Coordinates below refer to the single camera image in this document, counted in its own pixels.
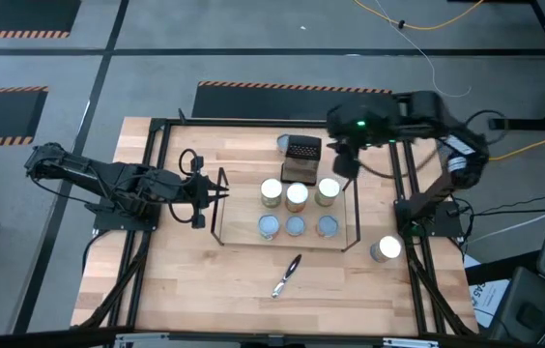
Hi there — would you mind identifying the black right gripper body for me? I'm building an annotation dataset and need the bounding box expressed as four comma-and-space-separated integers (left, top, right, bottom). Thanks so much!
332, 143, 362, 179

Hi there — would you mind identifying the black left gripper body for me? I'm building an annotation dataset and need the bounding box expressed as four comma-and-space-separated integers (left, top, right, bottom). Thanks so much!
180, 155, 214, 229

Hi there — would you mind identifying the green orange label can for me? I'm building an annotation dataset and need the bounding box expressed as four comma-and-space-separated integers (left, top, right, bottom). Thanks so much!
314, 177, 342, 209

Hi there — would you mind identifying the teal mandarin orange can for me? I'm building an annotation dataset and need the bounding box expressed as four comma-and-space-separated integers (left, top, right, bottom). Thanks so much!
316, 214, 340, 239

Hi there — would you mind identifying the olive pineapple label can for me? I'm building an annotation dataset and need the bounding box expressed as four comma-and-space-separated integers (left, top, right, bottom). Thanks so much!
284, 181, 310, 214

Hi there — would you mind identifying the red mixed fruit can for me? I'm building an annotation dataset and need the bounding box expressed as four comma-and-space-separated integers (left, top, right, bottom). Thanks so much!
257, 214, 281, 242

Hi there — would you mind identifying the pale label tin can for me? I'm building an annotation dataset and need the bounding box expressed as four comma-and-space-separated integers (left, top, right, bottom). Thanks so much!
275, 133, 293, 156

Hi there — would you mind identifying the grey label tin can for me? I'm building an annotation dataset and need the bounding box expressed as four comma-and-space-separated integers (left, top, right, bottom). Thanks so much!
369, 235, 403, 265

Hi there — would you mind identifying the white paper sheet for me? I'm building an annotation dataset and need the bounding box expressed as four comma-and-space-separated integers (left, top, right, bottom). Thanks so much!
463, 253, 513, 330

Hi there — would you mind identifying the black case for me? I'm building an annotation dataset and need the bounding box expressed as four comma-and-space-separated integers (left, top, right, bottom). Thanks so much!
487, 266, 545, 344

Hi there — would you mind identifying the wooden shelf black metal frame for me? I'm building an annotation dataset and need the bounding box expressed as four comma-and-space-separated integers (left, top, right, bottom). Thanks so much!
210, 166, 361, 253

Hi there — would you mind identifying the metal box grater black handle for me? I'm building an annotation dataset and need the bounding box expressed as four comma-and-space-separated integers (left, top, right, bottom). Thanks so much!
279, 133, 324, 187

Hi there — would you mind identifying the black aluminium table frame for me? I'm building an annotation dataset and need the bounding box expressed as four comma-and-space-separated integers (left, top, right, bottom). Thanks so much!
72, 108, 479, 338

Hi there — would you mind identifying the chrome kitchen tool dark handle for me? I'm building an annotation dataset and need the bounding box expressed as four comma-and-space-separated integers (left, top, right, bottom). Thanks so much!
271, 253, 303, 300

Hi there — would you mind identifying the black cable bundle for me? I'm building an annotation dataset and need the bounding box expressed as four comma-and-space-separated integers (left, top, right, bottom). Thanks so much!
400, 236, 479, 337
76, 230, 154, 331

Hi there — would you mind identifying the thin white floor cable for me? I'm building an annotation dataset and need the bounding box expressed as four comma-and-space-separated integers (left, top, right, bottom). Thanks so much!
376, 0, 473, 98

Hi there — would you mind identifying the yellow floor cable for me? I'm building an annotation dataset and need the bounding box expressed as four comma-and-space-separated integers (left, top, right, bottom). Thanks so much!
353, 0, 486, 31

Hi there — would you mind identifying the black desk leg frame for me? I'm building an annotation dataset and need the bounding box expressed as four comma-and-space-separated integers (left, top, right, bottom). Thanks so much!
488, 0, 545, 131

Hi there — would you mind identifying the black camera mount rail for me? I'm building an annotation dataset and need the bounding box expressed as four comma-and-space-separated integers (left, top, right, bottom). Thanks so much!
0, 327, 496, 348

